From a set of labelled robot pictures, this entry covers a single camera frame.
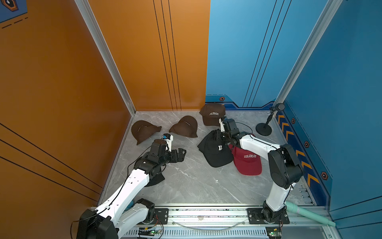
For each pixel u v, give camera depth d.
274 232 0.71
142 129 1.02
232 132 0.73
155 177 0.58
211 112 1.12
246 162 0.87
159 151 0.61
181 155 0.72
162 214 0.74
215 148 0.89
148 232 0.70
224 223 0.72
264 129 1.09
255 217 0.72
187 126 1.05
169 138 0.73
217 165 0.90
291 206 0.73
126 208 0.46
